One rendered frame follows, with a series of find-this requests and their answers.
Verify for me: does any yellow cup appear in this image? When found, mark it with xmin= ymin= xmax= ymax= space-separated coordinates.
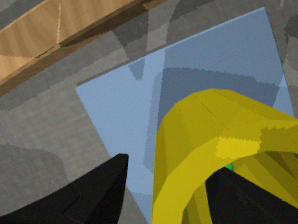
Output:
xmin=150 ymin=89 xmax=298 ymax=224

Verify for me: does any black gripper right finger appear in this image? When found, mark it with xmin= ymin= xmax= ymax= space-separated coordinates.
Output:
xmin=205 ymin=167 xmax=298 ymax=224

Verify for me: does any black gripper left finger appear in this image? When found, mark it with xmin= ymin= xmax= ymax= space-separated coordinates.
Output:
xmin=0 ymin=153 xmax=129 ymax=224

